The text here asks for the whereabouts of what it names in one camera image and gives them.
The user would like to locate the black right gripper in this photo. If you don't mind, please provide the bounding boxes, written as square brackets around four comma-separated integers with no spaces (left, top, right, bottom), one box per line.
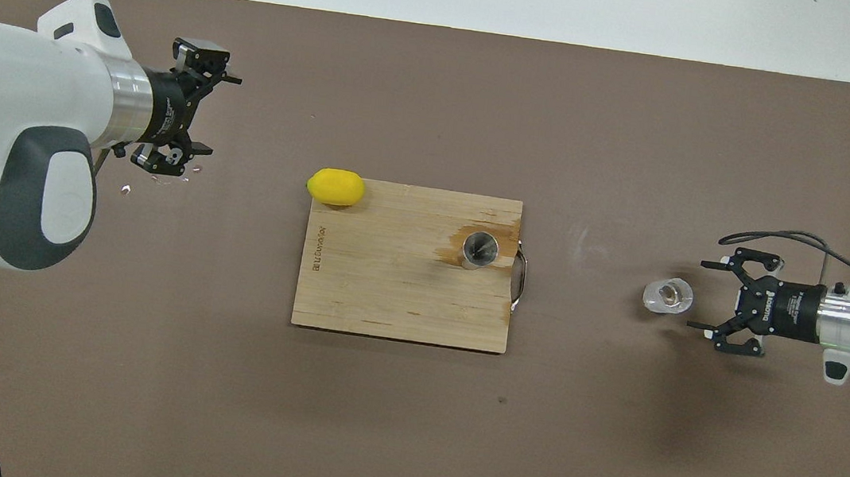
[685,242,832,365]

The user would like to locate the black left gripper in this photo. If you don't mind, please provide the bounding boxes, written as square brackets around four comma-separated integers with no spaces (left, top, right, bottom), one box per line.
[129,33,246,184]

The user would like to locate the clear plastic cup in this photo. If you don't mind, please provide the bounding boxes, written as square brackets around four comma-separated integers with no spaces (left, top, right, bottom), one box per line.
[641,274,696,319]

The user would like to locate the steel double jigger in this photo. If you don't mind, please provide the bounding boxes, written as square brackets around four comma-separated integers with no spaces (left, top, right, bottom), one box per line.
[459,228,503,272]

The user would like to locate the yellow lemon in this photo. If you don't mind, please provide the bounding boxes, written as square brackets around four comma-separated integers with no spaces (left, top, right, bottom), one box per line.
[305,165,367,209]

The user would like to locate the wooden cutting board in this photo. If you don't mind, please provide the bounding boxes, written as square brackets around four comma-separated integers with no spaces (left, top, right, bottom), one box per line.
[290,172,537,356]

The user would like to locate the brown table mat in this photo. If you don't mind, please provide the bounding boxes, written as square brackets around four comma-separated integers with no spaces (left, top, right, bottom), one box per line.
[0,0,850,477]

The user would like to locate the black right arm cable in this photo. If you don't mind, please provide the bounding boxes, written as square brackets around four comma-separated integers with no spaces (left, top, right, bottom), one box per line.
[714,223,850,280]

